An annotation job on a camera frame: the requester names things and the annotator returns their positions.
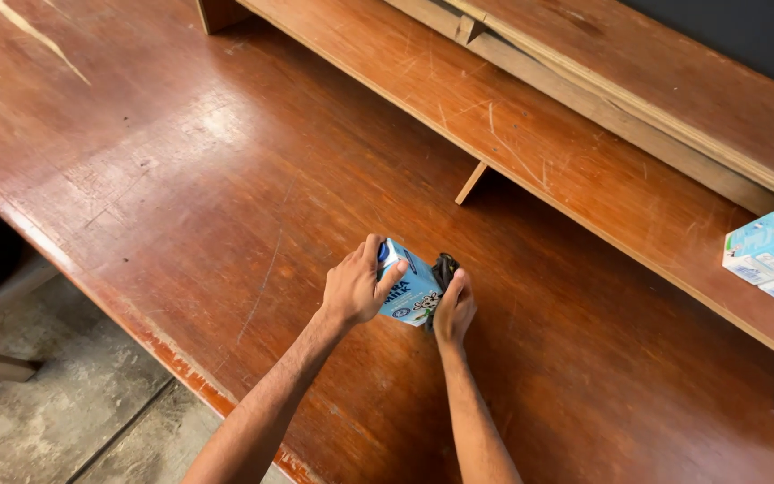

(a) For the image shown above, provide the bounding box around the person's right hand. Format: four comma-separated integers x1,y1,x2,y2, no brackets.
432,268,478,348

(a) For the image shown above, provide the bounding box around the person's left hand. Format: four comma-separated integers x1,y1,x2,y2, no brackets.
320,234,410,329

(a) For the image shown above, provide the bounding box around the black cloth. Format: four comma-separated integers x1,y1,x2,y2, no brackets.
425,253,461,333

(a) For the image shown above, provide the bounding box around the blue milk carton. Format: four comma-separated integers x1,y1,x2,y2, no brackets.
376,237,444,328

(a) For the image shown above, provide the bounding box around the wooden shelf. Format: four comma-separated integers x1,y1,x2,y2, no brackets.
195,0,774,377

